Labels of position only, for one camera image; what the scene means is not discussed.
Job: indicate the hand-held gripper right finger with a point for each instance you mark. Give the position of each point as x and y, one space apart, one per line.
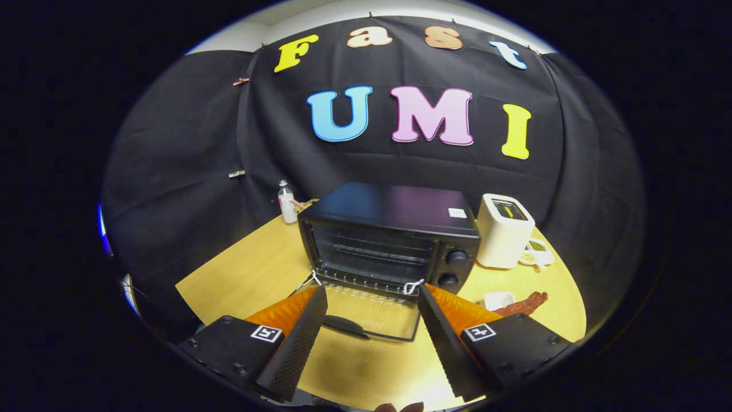
443 343

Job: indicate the clear plastic bottle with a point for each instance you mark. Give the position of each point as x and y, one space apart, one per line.
287 209

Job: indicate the small white dish with beans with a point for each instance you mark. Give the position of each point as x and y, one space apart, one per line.
534 256

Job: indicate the black toaster oven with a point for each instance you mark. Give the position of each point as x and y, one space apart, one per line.
394 209

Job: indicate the red meat slice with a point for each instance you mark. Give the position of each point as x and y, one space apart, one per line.
529 303

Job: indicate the white bread toaster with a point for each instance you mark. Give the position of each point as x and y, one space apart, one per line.
500 240

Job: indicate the white ribbed tray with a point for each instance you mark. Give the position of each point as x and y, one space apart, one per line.
497 300

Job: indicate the silver clip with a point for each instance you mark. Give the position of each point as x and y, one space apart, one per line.
237 173

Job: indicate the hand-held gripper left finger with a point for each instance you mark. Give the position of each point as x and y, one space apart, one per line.
297 349

